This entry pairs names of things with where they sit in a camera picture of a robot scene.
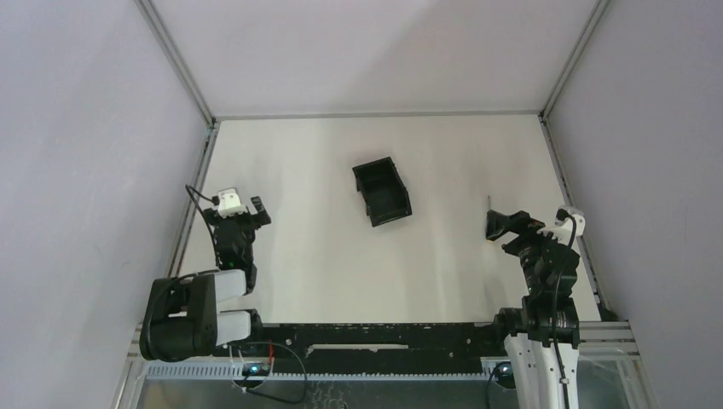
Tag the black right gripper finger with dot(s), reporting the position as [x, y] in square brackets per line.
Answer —
[496, 229]
[517, 218]

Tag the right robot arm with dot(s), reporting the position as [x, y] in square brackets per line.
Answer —
[541, 337]

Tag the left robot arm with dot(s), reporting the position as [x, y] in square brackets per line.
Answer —
[183, 318]

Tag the right lit circuit board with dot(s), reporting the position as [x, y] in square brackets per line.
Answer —
[503, 376]

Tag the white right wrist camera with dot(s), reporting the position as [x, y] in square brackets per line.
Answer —
[568, 225]

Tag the left green lit circuit board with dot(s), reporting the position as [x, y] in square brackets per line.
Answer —
[256, 370]

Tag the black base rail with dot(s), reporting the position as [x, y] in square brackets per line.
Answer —
[407, 347]

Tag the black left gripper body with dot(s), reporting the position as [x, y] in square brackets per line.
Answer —
[242, 219]

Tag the grey slotted cable duct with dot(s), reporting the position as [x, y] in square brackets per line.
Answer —
[225, 371]

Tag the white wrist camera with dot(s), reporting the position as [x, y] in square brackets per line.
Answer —
[568, 225]
[229, 203]

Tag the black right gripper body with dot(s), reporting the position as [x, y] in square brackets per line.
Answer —
[535, 244]

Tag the black plastic bin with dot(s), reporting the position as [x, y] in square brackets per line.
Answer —
[384, 194]

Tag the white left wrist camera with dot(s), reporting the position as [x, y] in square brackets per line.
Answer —
[229, 203]

